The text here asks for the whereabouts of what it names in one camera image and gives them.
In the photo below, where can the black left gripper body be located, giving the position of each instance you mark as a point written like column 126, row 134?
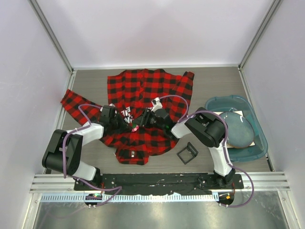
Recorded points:
column 115, row 123

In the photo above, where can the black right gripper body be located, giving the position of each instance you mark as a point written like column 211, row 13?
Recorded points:
column 151, row 121

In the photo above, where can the pink white flower brooch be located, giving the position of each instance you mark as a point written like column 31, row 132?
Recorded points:
column 135, row 129

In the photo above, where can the red black plaid shirt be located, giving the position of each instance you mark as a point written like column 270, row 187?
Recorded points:
column 131, row 92

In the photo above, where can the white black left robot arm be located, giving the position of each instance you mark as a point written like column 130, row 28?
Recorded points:
column 63, row 153

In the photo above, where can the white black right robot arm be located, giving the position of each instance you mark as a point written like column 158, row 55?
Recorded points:
column 208, row 127

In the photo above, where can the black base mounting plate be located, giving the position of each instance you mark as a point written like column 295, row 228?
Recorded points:
column 168, row 183

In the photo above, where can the teal plastic bin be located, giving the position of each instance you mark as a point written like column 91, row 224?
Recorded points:
column 246, row 140

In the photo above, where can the blue round ceramic plate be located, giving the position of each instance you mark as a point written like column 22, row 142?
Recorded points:
column 239, row 131

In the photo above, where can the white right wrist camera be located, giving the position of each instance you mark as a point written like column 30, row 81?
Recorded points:
column 156, row 104

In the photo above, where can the small black square frame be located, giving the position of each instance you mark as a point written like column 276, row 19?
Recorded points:
column 188, row 153

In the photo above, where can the aluminium front rail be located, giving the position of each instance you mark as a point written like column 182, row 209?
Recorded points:
column 257, row 181

